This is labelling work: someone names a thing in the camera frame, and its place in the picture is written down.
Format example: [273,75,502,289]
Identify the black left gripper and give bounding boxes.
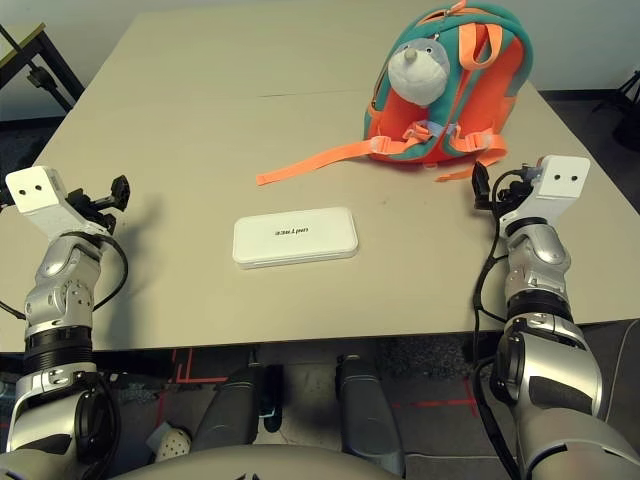
[67,174,132,235]

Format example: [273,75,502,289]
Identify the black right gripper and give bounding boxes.
[473,160,531,219]

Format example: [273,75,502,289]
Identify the orange and teal backpack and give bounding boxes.
[255,0,534,187]

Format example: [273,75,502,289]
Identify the grey and white plush toy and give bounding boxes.
[387,38,454,107]

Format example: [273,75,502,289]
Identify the white plastic pencil case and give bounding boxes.
[231,206,360,271]

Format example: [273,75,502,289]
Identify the black framed side table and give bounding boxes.
[0,22,86,124]

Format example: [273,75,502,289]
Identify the black tripod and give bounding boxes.
[592,69,640,149]

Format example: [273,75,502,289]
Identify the grey left robot leg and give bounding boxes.
[192,362,261,454]

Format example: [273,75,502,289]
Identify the grey robot leg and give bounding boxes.
[335,353,406,476]
[192,362,261,454]

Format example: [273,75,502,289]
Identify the grey right robot leg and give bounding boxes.
[335,353,406,476]

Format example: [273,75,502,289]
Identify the white perforated shoe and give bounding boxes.
[146,424,194,464]

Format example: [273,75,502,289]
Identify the grey robot torso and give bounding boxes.
[134,442,401,480]

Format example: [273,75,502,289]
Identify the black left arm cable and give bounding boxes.
[0,232,130,321]

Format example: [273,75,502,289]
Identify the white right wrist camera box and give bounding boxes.
[499,154,591,226]

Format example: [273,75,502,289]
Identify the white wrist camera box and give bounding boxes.
[4,166,111,236]
[499,154,591,226]

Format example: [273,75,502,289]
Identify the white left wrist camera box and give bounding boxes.
[4,166,111,236]

